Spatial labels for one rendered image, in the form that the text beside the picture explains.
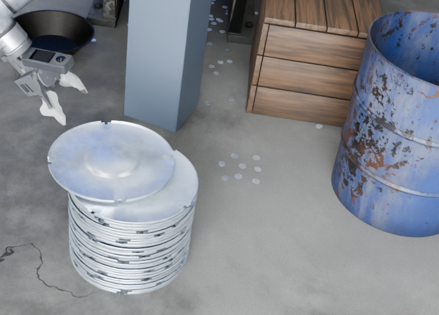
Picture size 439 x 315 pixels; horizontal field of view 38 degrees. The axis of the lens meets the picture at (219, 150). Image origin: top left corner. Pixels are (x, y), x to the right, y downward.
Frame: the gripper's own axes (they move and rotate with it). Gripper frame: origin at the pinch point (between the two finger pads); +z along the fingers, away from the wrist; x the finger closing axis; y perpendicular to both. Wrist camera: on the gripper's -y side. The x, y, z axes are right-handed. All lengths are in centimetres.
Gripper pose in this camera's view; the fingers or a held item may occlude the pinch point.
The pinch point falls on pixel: (76, 106)
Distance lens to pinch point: 163.3
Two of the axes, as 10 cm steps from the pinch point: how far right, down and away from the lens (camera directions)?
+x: -3.2, 7.1, -6.3
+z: 5.3, 6.9, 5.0
